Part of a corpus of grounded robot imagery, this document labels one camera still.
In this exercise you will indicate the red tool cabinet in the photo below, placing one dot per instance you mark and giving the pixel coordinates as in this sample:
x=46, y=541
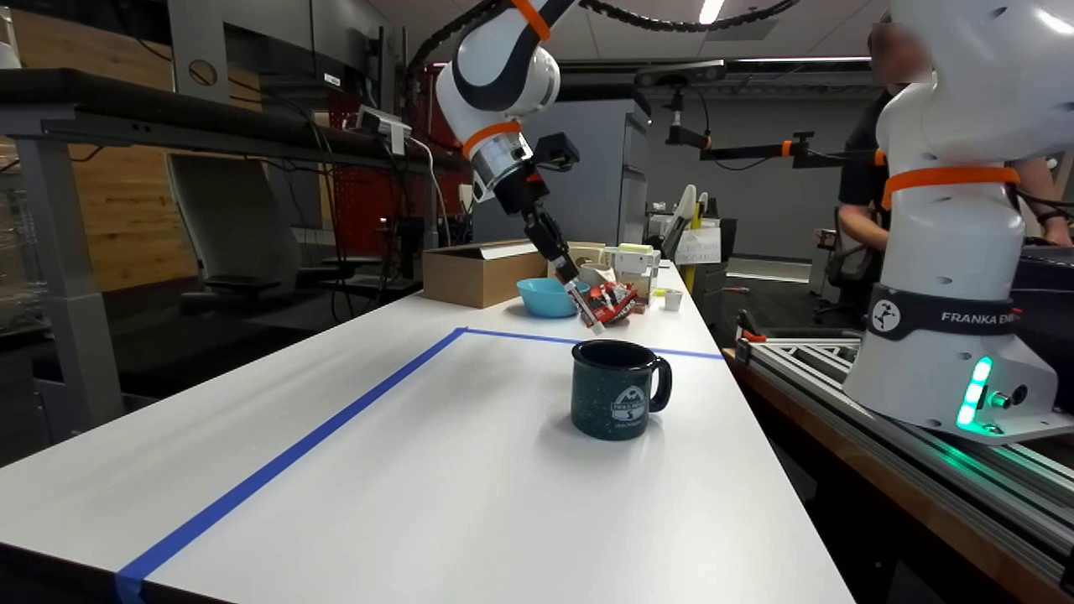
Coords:
x=364, y=207

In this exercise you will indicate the white power strip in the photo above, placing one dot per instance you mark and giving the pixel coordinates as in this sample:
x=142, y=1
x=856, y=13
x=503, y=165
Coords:
x=389, y=127

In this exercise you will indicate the dark blue mug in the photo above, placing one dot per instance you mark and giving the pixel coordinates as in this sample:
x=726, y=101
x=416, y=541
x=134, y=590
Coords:
x=610, y=397

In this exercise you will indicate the short blue tape strip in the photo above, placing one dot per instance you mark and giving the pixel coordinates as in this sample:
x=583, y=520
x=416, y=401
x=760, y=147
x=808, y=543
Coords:
x=539, y=337

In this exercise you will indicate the long blue tape strip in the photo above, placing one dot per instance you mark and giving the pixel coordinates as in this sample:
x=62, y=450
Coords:
x=291, y=454

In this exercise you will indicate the ceiling light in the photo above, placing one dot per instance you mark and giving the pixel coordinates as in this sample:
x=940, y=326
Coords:
x=710, y=11

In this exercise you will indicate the white spray bottle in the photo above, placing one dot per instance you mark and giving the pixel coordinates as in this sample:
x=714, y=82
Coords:
x=696, y=230

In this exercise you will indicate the small white cup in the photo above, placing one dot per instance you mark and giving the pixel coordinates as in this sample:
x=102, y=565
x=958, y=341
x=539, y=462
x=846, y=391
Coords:
x=672, y=301

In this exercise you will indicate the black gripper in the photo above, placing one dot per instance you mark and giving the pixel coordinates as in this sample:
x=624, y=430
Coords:
x=522, y=191

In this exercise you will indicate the grey metal desk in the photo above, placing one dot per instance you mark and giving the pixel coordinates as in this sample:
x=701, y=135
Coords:
x=68, y=255

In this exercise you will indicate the cardboard box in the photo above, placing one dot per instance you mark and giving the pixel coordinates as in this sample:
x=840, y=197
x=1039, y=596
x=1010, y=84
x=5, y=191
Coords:
x=481, y=273

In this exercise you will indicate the light blue bowl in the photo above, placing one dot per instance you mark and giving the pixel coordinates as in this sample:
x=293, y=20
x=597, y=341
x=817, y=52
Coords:
x=547, y=301

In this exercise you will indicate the red snack bag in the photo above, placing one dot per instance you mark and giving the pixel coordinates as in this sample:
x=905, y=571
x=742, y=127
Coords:
x=619, y=301

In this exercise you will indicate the white carton box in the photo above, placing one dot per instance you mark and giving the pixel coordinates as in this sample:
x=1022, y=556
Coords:
x=639, y=269

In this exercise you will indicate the cream labelled box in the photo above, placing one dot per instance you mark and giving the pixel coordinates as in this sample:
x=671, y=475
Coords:
x=594, y=255

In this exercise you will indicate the grey blue cabinet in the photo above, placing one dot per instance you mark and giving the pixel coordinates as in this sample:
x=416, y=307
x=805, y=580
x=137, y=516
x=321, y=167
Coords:
x=605, y=188

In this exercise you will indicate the aluminium rail frame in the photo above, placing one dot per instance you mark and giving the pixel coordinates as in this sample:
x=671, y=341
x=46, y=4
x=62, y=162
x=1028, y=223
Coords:
x=985, y=475

